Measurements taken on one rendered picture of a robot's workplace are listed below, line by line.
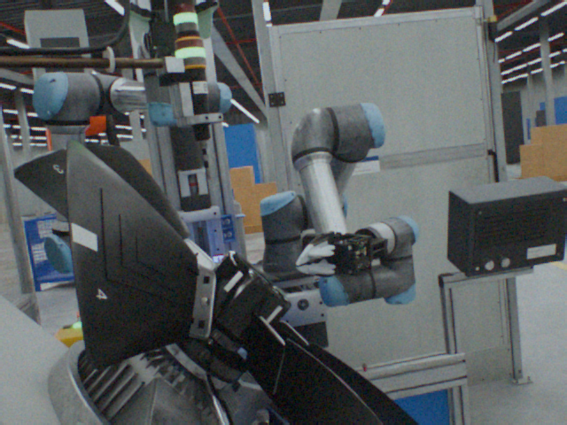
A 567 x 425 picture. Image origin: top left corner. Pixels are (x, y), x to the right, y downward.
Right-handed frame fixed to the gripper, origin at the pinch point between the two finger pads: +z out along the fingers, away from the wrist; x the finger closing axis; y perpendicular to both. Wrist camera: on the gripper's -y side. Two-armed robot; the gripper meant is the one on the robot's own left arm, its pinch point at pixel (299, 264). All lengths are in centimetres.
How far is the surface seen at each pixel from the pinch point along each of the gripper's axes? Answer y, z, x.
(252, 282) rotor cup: 17.6, 27.7, -7.0
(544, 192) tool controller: 26, -57, -7
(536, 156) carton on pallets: -362, -1160, 95
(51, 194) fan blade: -5.7, 42.7, -19.4
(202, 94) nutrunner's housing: 2.4, 21.6, -31.9
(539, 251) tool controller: 24, -58, 7
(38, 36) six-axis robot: -381, -118, -99
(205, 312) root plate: 15.0, 33.7, -4.1
